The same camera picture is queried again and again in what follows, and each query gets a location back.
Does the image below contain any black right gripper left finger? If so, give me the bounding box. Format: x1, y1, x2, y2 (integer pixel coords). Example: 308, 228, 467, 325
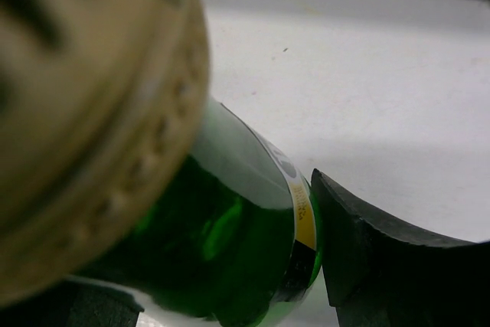
1, 275, 145, 327

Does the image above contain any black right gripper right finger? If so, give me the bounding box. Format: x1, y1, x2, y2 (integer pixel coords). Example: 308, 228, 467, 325
312, 170, 489, 326

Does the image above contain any green bottle gold cap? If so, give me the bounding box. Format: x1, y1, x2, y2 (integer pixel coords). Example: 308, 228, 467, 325
1, 0, 322, 326

